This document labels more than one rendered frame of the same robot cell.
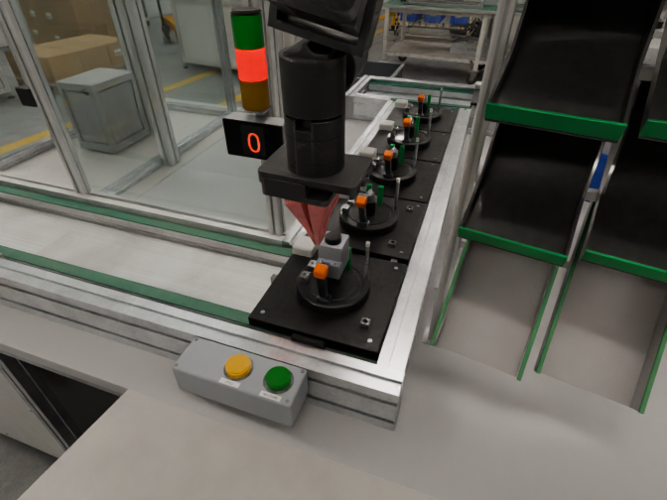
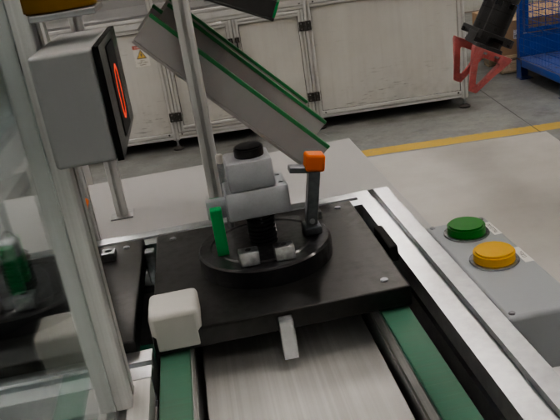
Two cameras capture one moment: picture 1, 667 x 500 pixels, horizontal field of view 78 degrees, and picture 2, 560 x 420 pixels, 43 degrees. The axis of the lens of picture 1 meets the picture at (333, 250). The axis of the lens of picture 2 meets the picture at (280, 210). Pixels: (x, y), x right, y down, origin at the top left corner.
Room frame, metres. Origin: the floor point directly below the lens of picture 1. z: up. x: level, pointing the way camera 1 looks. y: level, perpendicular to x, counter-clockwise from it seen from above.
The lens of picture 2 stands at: (0.84, 0.63, 1.29)
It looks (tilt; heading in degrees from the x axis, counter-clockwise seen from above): 21 degrees down; 245
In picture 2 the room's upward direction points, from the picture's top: 9 degrees counter-clockwise
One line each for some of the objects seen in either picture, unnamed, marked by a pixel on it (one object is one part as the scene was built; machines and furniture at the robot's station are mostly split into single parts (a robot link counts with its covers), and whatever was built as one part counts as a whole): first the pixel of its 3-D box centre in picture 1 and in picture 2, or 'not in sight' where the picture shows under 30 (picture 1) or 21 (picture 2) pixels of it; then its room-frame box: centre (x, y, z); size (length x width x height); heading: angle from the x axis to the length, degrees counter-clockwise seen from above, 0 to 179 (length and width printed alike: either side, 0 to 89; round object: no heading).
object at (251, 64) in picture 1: (251, 62); not in sight; (0.75, 0.14, 1.33); 0.05 x 0.05 x 0.05
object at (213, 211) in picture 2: not in sight; (219, 231); (0.63, 0.00, 1.01); 0.01 x 0.01 x 0.05; 71
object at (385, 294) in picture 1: (333, 292); (267, 265); (0.58, 0.00, 0.96); 0.24 x 0.24 x 0.02; 71
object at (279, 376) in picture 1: (278, 380); (466, 232); (0.38, 0.09, 0.96); 0.04 x 0.04 x 0.02
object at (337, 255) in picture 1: (334, 248); (242, 180); (0.59, 0.00, 1.06); 0.08 x 0.04 x 0.07; 161
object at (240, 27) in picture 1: (247, 30); not in sight; (0.75, 0.14, 1.38); 0.05 x 0.05 x 0.05
